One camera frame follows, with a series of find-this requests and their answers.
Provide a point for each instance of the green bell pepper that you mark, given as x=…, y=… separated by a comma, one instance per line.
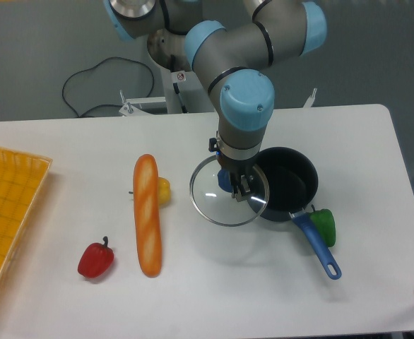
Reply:
x=324, y=222

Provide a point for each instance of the baguette bread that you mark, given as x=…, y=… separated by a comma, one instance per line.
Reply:
x=146, y=216

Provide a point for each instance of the yellow bell pepper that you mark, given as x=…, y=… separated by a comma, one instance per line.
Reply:
x=164, y=191

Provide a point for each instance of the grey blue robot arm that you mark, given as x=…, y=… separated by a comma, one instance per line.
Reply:
x=229, y=64

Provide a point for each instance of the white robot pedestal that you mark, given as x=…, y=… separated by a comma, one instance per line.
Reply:
x=183, y=92

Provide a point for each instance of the yellow wicker basket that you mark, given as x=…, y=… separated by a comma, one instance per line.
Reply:
x=22, y=176

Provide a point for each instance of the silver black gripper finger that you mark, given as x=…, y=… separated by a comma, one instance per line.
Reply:
x=241, y=189

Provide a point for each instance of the red bell pepper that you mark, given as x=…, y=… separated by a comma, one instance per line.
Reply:
x=96, y=259

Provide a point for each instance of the white table bracket right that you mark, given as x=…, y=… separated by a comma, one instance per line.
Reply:
x=311, y=99

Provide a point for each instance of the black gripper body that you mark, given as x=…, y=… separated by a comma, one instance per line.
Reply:
x=231, y=170

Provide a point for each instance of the black saucepan blue handle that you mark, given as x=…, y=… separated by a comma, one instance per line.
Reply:
x=293, y=182

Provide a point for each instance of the glass lid blue knob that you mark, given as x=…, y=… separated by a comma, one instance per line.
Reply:
x=219, y=202

